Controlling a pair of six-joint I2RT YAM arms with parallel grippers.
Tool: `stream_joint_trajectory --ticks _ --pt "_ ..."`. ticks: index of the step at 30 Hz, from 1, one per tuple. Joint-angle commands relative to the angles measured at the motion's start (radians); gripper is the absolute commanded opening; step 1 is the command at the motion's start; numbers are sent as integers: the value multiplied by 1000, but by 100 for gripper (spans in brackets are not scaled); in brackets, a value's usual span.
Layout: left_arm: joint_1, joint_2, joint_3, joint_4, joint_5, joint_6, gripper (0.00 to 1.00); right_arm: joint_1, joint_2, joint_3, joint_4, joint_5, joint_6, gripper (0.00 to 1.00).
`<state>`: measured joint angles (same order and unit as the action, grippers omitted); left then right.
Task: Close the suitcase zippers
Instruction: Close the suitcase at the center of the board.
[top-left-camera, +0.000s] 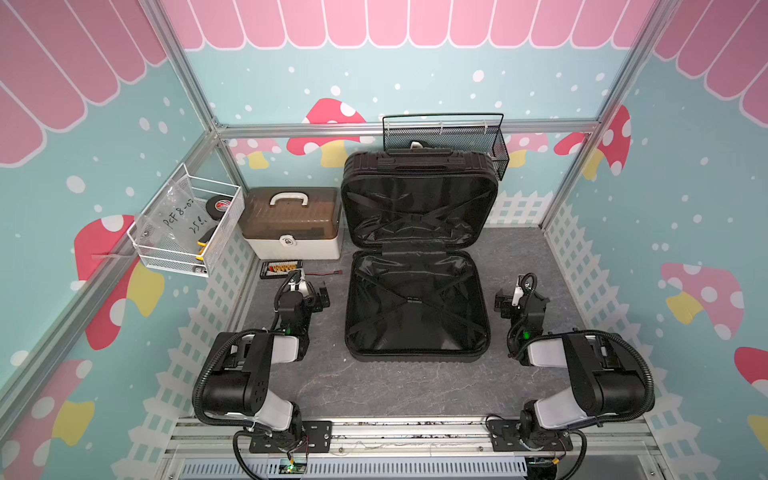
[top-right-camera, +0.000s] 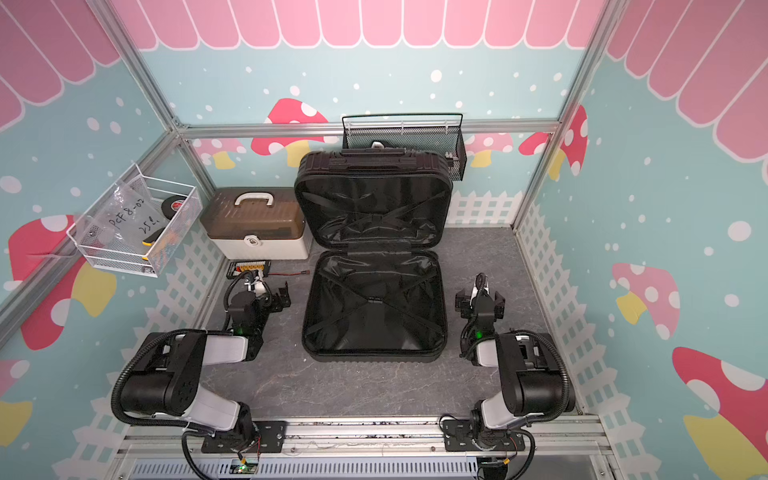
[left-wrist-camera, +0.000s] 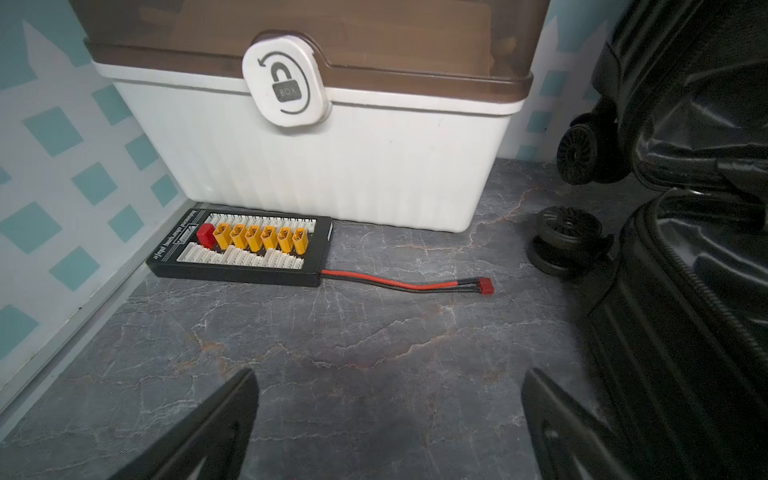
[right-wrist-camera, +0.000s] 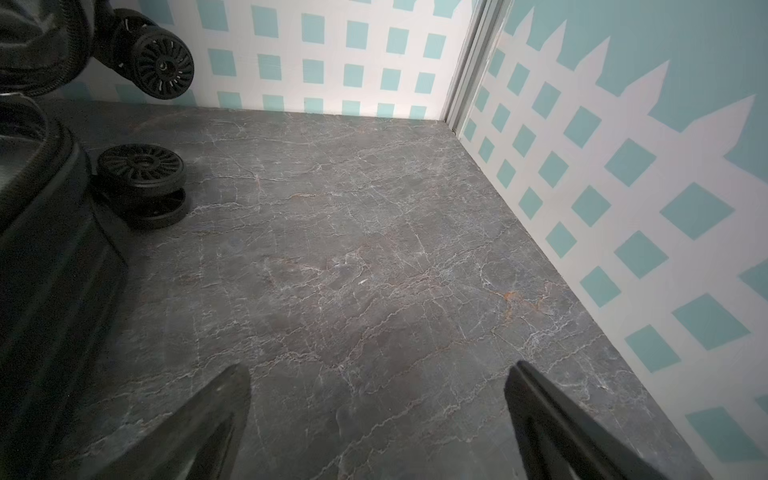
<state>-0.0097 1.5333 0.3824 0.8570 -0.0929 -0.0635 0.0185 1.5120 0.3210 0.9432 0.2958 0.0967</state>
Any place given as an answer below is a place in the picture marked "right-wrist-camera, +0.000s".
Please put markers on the black ribbed hard-shell suitcase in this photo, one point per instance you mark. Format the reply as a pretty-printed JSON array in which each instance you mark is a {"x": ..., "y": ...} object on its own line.
[{"x": 65, "y": 217}]

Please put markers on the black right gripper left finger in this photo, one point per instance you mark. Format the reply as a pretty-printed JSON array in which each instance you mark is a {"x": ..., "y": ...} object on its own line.
[{"x": 201, "y": 440}]

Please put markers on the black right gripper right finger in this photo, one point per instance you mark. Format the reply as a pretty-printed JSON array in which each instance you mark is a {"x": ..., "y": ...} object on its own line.
[{"x": 558, "y": 440}]

